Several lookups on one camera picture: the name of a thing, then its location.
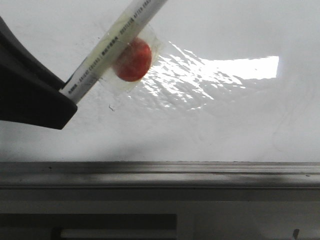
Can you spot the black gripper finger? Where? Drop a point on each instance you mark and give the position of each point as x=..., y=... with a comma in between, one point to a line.
x=29, y=92

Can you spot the white whiteboard marker pen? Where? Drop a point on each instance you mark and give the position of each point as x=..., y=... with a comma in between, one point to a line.
x=127, y=26

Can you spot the white whiteboard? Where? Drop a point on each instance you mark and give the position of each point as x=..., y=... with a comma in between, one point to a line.
x=235, y=81

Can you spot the clear adhesive tape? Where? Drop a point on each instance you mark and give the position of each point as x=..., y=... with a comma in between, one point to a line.
x=110, y=78

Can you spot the red round magnet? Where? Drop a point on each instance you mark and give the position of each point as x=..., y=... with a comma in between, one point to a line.
x=134, y=62

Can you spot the aluminium whiteboard frame rail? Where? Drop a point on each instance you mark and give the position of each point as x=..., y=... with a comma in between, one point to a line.
x=179, y=174

